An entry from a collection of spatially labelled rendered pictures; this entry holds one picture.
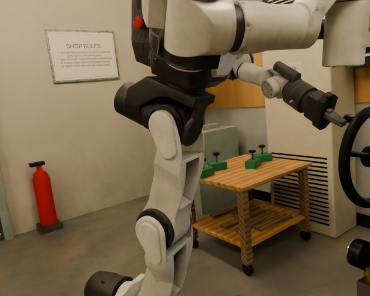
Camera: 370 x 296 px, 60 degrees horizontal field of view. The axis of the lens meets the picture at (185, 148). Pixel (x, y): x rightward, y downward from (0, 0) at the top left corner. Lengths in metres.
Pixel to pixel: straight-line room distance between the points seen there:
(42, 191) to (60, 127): 0.59
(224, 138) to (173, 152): 1.97
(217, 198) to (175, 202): 1.91
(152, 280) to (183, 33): 0.90
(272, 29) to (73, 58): 2.81
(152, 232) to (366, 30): 0.76
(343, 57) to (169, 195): 0.64
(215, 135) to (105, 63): 1.29
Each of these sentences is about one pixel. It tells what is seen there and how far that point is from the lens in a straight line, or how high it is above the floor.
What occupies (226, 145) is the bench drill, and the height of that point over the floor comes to 0.55.
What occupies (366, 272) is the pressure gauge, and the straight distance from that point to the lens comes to 0.83.
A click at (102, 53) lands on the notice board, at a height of 1.50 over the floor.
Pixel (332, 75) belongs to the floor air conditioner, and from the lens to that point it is 2.20.
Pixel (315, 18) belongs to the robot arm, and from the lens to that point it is 0.54.
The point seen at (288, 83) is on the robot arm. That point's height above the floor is 1.04.
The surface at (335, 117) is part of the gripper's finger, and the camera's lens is 1.02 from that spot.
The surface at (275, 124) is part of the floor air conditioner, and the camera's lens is 2.44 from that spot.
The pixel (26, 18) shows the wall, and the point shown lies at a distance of 3.20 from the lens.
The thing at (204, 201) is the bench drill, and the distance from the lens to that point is 2.81.
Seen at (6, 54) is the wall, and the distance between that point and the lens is 3.11.
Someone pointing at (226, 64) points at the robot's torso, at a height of 1.10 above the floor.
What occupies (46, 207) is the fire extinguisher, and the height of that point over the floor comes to 0.21.
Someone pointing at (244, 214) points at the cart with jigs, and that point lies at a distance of 1.80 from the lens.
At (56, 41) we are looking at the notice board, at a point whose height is 1.61.
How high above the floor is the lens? 1.04
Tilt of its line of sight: 10 degrees down
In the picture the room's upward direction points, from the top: 6 degrees counter-clockwise
